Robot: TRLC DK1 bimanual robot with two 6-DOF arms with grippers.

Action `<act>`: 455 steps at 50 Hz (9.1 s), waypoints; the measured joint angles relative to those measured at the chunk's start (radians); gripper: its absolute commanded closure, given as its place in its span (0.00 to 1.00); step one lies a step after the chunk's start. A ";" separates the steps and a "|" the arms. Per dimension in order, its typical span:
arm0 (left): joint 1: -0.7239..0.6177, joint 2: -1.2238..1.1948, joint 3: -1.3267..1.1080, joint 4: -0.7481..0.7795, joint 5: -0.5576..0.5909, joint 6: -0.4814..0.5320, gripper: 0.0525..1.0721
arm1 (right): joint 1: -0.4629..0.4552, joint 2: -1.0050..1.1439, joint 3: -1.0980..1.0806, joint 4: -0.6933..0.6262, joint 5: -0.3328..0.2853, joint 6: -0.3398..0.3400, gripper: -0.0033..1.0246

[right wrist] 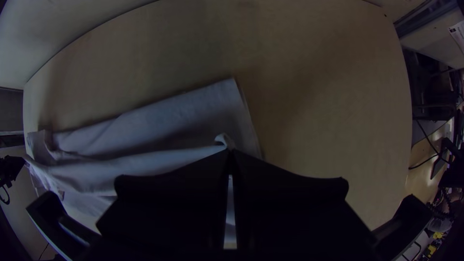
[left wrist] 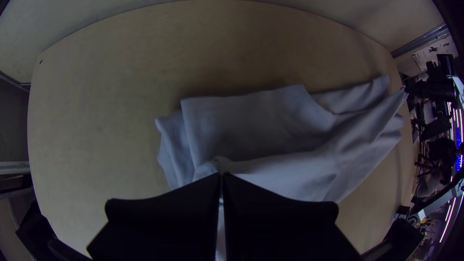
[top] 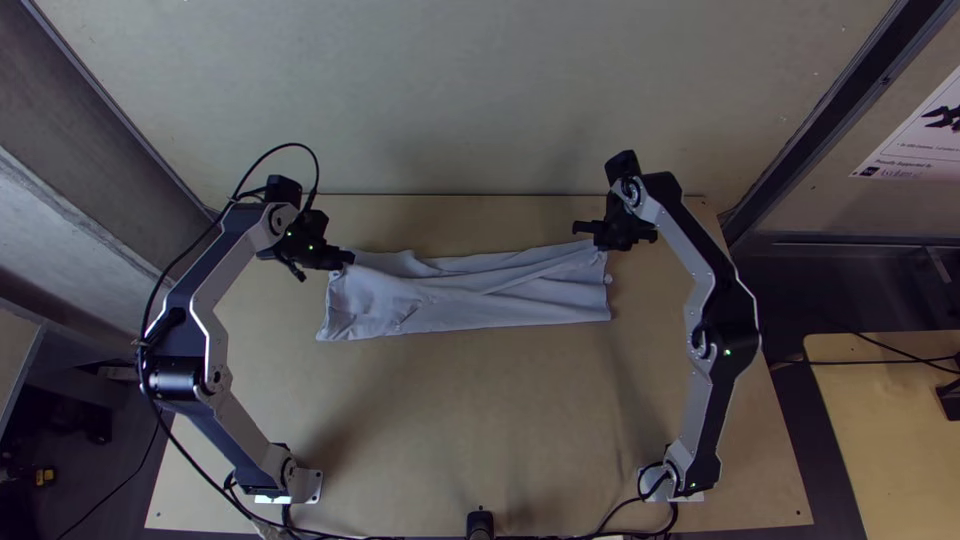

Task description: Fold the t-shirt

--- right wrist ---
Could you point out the light grey t-shirt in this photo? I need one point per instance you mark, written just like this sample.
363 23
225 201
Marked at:
152 130

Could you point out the wooden side table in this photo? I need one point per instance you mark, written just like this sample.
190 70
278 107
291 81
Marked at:
420 177

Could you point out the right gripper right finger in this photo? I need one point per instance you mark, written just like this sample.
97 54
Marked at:
293 210

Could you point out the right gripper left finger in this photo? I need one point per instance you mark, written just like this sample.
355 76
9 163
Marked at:
170 206

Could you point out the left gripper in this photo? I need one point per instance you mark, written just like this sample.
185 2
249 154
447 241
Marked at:
11 170

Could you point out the white wall poster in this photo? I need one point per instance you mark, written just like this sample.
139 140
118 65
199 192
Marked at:
458 36

